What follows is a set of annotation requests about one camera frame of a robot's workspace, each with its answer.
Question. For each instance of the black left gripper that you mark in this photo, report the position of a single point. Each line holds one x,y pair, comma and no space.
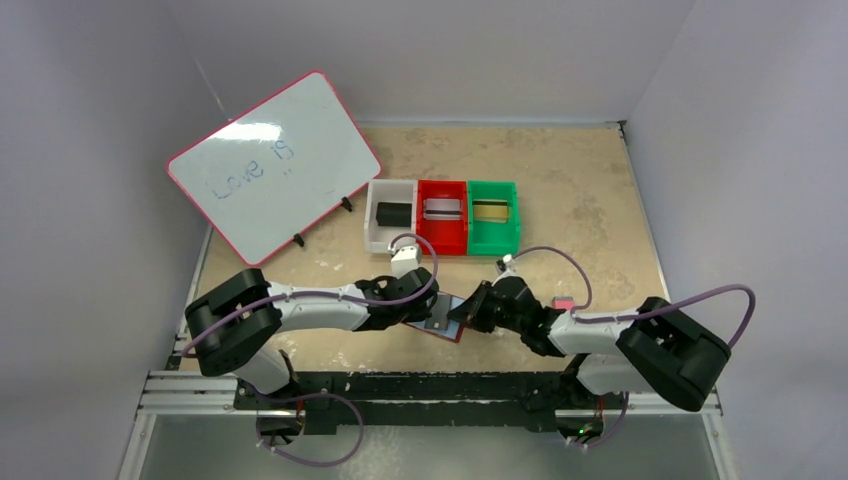
423,299

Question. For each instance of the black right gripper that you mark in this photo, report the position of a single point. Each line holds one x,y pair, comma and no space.
483,307

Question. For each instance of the red leather card holder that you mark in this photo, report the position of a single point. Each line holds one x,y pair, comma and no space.
419,325

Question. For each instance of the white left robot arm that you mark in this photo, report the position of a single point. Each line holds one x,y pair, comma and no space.
231,325

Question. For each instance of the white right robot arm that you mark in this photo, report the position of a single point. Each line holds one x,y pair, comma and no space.
653,347

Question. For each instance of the black card in bin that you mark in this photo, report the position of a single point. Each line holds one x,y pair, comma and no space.
394,214

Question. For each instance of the gold card in bin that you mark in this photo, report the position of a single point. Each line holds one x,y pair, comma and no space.
491,210

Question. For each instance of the white plastic bin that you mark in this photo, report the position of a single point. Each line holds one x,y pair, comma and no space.
377,239

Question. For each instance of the pink grey eraser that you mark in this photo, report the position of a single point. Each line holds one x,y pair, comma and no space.
563,303

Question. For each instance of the green plastic bin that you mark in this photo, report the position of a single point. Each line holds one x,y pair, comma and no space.
494,224

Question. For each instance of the red plastic bin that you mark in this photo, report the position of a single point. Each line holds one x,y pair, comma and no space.
446,237

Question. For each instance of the pink framed whiteboard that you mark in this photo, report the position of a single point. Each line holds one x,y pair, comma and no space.
274,171

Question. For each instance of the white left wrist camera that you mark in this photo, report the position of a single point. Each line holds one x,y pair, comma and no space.
405,259

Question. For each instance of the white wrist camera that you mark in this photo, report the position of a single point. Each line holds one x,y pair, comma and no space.
506,265
405,259

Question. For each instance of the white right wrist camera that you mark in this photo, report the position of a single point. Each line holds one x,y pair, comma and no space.
506,265

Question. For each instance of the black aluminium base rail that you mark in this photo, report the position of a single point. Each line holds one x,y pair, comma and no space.
539,402

